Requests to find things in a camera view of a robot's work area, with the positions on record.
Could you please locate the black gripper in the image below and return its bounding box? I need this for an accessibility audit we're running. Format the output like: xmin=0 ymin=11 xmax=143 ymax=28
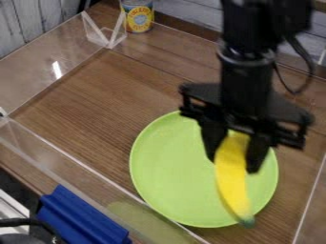
xmin=178 ymin=51 xmax=313 ymax=173

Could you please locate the yellow toy banana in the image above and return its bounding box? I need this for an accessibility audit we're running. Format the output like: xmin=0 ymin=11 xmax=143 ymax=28
xmin=214 ymin=132 xmax=255 ymax=228

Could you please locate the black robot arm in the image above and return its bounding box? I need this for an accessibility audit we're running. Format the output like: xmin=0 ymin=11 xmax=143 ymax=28
xmin=179 ymin=0 xmax=314 ymax=173

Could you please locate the green round plate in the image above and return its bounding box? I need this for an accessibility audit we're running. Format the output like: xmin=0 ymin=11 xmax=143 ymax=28
xmin=129 ymin=109 xmax=281 ymax=229

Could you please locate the yellow blue labelled can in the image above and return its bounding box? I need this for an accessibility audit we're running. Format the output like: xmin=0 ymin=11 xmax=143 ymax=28
xmin=121 ymin=0 xmax=154 ymax=33

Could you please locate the blue plastic block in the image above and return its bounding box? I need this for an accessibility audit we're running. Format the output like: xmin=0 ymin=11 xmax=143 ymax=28
xmin=38 ymin=185 xmax=133 ymax=244

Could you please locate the clear acrylic tray wall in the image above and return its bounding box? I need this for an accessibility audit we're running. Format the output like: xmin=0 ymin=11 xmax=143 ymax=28
xmin=0 ymin=117 xmax=211 ymax=244

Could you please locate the clear acrylic corner bracket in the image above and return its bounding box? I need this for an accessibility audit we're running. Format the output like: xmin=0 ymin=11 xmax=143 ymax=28
xmin=82 ymin=11 xmax=127 ymax=50

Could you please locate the black cable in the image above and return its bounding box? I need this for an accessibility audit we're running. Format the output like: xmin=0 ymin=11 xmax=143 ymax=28
xmin=0 ymin=217 xmax=56 ymax=244

